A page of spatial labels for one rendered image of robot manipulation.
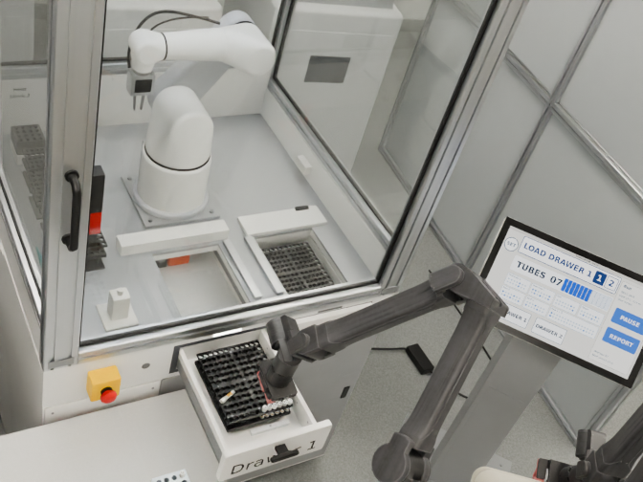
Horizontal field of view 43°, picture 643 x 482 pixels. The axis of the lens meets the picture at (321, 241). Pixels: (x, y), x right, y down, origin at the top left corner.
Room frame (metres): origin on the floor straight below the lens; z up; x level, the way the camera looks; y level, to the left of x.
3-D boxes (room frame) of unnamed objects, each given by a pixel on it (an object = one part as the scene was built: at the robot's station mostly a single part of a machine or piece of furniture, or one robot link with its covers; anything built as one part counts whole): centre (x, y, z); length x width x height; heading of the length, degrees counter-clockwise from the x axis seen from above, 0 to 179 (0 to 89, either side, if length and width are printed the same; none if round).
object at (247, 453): (1.16, -0.06, 0.87); 0.29 x 0.02 x 0.11; 130
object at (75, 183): (1.11, 0.47, 1.45); 0.05 x 0.03 x 0.19; 40
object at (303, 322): (1.60, -0.09, 0.87); 0.29 x 0.02 x 0.11; 130
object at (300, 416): (1.32, 0.08, 0.86); 0.40 x 0.26 x 0.06; 40
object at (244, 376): (1.31, 0.07, 0.87); 0.22 x 0.18 x 0.06; 40
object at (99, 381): (1.18, 0.39, 0.88); 0.07 x 0.05 x 0.07; 130
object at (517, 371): (1.83, -0.73, 0.51); 0.50 x 0.45 x 1.02; 171
